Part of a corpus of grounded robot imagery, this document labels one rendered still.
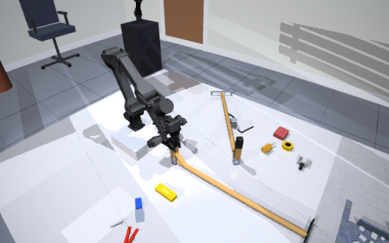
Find pink rectangular block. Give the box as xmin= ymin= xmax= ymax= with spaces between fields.
xmin=273 ymin=126 xmax=289 ymax=140

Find red-handled pliers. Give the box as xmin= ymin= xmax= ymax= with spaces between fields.
xmin=123 ymin=226 xmax=139 ymax=243

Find long scraper with wooden handle and dark grey blade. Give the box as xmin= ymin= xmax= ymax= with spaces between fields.
xmin=170 ymin=135 xmax=315 ymax=243

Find blue-handled scraper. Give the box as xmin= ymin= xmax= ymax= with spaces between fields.
xmin=135 ymin=198 xmax=144 ymax=223

